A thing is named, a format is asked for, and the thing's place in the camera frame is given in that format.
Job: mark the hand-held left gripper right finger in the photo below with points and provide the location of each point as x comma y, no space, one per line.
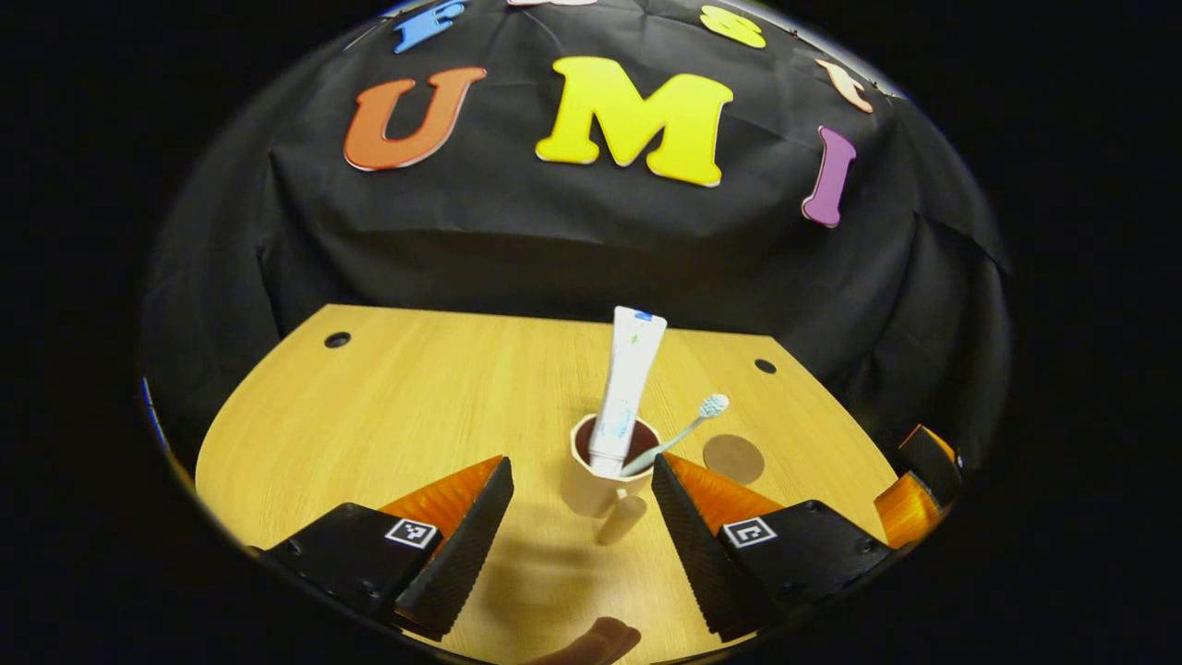
688,545

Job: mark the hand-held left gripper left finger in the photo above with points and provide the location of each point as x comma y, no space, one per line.
462,554

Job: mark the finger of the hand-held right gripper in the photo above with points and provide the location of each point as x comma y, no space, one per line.
910,513
933,462

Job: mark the round brown coaster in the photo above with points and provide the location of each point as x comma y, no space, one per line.
734,459

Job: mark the white toothbrush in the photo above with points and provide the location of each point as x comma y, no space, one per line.
683,432

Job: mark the beige cup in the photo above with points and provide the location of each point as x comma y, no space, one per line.
586,494

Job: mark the white toothpaste tube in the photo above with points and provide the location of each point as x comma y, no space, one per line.
628,379

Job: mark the wooden desktop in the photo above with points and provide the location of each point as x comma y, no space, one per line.
388,416

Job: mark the black backdrop cloth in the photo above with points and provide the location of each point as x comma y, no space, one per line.
572,240

